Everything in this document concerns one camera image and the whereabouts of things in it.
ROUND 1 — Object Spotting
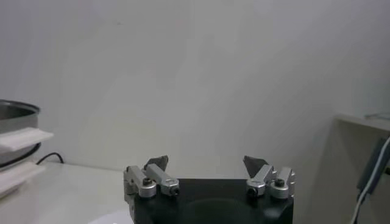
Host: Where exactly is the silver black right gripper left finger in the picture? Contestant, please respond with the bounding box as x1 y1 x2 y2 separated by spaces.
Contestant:
123 155 180 202

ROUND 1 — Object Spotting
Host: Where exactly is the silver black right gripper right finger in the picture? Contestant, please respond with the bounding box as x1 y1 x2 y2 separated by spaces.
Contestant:
243 155 297 200

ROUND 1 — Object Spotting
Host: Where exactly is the stainless steel steamer basket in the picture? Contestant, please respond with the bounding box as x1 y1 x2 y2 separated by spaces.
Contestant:
0 99 54 169

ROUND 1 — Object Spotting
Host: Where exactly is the large white plate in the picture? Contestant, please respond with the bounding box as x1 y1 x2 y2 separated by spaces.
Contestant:
88 209 135 224

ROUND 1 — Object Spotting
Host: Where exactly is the beige cabinet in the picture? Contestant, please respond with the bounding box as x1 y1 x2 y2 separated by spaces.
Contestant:
334 111 390 224

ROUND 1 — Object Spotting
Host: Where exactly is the cream electric cooker base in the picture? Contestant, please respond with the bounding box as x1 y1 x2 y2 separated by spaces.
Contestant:
0 160 46 200

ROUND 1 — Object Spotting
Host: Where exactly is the black cooker power cord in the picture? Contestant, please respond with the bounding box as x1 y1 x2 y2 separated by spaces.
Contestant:
35 152 65 166

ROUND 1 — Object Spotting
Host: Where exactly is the black hanging cable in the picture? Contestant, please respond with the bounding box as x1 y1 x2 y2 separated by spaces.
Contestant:
356 138 390 196

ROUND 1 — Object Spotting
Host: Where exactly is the white hanging cable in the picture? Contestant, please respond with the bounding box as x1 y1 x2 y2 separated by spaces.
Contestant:
350 136 390 224

